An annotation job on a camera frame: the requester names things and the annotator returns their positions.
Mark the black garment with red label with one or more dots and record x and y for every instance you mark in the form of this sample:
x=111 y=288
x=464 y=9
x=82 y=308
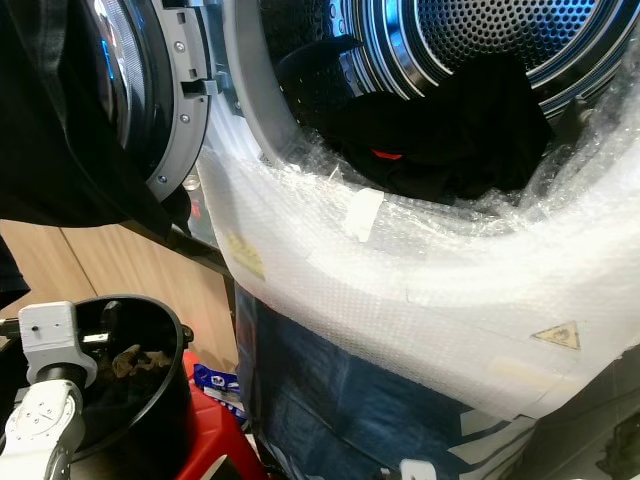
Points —
x=450 y=130

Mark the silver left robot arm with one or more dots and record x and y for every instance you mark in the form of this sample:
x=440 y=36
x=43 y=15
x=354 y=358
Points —
x=40 y=440

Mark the round washing machine door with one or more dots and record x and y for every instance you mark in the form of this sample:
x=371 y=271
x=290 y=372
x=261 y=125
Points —
x=175 y=90

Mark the dark blue washing machine cabinet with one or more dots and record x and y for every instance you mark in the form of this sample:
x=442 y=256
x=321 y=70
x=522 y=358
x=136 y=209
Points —
x=320 y=400

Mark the steel washing machine drum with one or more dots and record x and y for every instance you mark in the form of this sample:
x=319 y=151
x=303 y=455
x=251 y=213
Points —
x=510 y=25

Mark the black draped garment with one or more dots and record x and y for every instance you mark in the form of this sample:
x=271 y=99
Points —
x=50 y=120

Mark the brown crumpled cloth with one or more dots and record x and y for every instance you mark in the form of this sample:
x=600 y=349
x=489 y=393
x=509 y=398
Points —
x=130 y=362

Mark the black plastic bucket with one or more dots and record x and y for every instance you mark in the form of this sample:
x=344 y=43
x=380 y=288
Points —
x=160 y=400

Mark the yellow rectangular warning sticker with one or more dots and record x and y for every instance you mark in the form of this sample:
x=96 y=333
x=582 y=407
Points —
x=245 y=255

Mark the blue printed packet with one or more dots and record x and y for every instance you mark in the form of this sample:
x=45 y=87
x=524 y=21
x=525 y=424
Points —
x=220 y=385

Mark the red plastic stool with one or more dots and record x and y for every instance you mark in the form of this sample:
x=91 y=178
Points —
x=210 y=430

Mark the grey rubber door gasket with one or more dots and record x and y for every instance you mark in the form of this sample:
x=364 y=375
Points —
x=245 y=90

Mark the dark drum paddle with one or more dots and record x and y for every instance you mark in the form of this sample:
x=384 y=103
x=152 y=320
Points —
x=310 y=60

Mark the white tape strip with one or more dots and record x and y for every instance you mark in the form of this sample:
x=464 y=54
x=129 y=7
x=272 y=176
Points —
x=365 y=215

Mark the clear bubble wrap sheet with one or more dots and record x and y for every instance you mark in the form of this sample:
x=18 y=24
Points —
x=410 y=290

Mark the small white object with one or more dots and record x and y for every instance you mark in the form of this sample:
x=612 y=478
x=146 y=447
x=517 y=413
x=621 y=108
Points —
x=415 y=470

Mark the yellow triangle warning sticker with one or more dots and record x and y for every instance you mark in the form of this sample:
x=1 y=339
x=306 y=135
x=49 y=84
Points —
x=557 y=335

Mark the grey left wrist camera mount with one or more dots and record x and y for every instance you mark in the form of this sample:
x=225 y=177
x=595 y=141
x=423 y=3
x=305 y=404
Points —
x=50 y=335

